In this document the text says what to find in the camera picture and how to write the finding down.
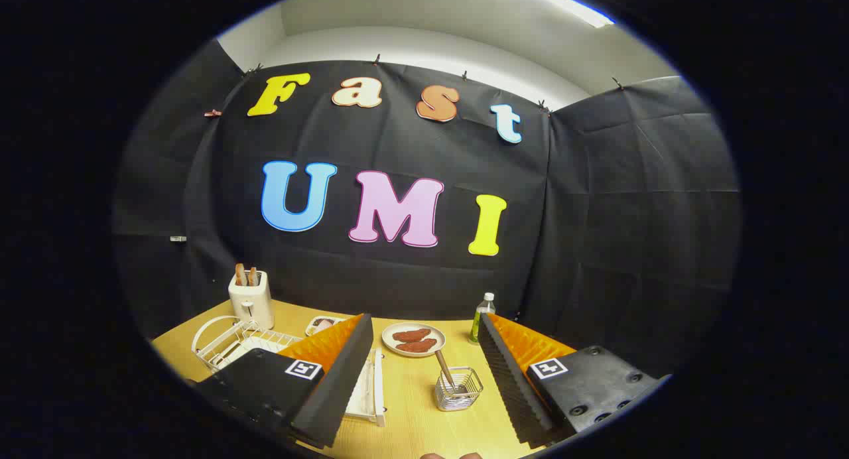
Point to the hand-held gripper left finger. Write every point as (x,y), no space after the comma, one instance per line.
(335,386)

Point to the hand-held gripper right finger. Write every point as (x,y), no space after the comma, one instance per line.
(507,379)

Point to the white divided condiment dish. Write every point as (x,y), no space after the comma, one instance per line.
(323,325)

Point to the white plate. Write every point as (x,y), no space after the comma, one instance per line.
(391,343)

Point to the green tea bottle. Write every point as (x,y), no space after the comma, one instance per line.
(481,320)

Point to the red sausage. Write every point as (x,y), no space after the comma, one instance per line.
(418,345)
(411,334)

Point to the black backdrop cloth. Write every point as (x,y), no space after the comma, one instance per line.
(371,280)

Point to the white toaster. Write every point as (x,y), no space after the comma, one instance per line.
(252,306)

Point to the toast slice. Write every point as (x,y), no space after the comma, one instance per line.
(240,275)
(253,277)

